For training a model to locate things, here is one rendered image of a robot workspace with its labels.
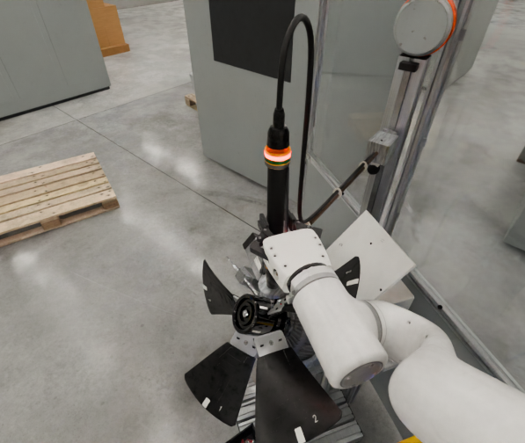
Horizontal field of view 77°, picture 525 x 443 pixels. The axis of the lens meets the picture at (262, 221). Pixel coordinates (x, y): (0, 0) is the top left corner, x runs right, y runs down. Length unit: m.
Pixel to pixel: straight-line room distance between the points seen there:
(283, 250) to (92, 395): 2.02
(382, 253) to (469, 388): 0.77
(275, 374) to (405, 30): 1.02
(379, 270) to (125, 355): 1.84
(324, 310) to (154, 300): 2.26
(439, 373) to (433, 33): 0.93
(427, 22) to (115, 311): 2.45
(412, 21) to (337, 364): 0.94
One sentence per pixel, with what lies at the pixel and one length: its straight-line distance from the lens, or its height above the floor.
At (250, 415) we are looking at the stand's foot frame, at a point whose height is 0.08.
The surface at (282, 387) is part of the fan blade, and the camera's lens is 0.96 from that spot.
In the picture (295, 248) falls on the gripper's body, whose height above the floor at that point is 1.68.
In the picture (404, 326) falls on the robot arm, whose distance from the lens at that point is 0.52.
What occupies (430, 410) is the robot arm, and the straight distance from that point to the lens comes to 0.37.
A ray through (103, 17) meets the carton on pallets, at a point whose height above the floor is 0.70.
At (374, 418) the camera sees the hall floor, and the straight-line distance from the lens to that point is 2.28.
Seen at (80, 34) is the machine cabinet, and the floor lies 0.87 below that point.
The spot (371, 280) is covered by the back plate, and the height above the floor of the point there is 1.26.
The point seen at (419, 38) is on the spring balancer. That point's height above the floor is 1.85.
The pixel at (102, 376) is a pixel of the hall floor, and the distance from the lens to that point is 2.48.
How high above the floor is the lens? 2.08
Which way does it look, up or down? 41 degrees down
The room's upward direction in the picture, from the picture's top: straight up
